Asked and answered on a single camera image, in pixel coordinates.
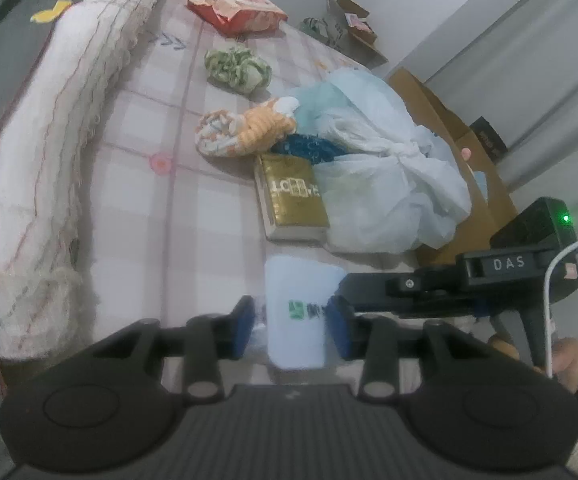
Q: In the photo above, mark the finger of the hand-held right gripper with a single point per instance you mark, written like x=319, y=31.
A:
x=394, y=300

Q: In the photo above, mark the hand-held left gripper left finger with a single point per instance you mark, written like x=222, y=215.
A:
x=243, y=326

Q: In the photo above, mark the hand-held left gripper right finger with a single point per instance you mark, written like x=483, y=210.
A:
x=339, y=331

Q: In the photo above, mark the gold tissue pack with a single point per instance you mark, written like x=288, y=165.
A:
x=294, y=190

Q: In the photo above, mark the large brown cardboard box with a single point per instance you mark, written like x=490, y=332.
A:
x=444, y=110

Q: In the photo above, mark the white orange dotted cloth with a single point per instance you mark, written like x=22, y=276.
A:
x=216, y=135

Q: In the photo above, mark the orange striped sock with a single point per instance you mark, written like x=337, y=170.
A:
x=261, y=127

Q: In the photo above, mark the person's right hand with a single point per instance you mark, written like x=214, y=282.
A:
x=569, y=360

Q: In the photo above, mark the small black box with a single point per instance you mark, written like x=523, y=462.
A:
x=489, y=137

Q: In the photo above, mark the white plastic bag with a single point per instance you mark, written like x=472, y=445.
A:
x=384, y=185

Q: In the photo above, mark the pink plaid bed sheet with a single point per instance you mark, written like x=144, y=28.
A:
x=169, y=220

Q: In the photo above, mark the white curtain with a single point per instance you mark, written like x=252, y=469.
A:
x=544, y=85

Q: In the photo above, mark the white fringed blanket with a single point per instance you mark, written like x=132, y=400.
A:
x=44, y=160

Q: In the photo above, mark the small open cardboard box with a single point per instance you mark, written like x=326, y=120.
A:
x=359, y=40

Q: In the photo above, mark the green white bag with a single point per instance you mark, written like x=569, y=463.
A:
x=319, y=30

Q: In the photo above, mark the pink packet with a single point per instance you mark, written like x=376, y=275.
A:
x=358, y=20

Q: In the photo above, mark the red wet wipes pack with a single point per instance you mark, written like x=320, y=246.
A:
x=234, y=7

